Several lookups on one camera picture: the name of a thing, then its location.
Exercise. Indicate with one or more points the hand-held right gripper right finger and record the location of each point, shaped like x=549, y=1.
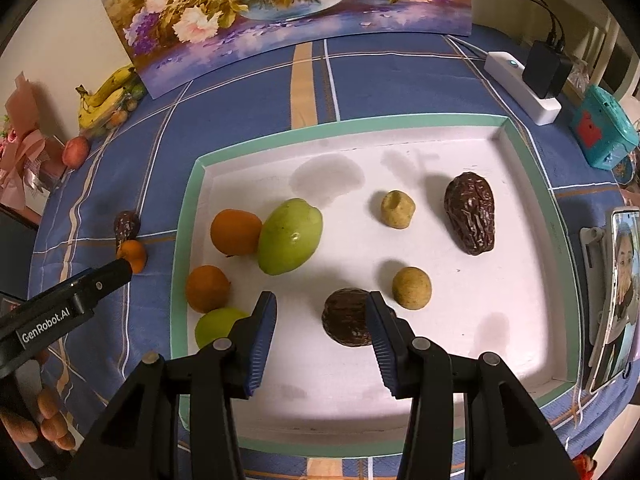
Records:
x=382, y=350

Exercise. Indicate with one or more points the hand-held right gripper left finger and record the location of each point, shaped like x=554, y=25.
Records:
x=262, y=345

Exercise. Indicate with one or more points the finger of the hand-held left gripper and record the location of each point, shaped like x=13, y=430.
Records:
x=107, y=280

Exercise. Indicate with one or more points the orange tangerine with stem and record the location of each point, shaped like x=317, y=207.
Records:
x=135, y=256

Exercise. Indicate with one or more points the small green fruit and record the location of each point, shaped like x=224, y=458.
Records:
x=215, y=327

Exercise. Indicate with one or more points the large green mango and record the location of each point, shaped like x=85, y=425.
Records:
x=290, y=240

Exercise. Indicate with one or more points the small tan round fruit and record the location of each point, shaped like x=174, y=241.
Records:
x=411, y=288
x=397, y=210

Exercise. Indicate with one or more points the white tray with green rim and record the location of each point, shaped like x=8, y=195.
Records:
x=440, y=155

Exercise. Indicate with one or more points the person's left hand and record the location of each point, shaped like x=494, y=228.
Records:
x=52, y=425

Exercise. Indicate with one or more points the red apple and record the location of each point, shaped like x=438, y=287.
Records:
x=75, y=151

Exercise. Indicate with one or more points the pink flower bouquet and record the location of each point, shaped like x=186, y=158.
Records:
x=30, y=125

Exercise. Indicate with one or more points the yellow banana bunch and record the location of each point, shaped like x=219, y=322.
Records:
x=107, y=92

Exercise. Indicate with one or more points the smartphone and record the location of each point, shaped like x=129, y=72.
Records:
x=622, y=285

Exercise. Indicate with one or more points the blue plaid tablecloth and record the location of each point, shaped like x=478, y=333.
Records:
x=400, y=75

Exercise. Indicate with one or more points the white power strip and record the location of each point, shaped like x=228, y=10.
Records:
x=505, y=67

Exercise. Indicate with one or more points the teal box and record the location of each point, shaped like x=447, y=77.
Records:
x=602, y=130

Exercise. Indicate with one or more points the flower painting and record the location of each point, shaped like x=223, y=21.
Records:
x=300, y=35

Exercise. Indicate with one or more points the black charger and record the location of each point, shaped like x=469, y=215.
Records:
x=545, y=67

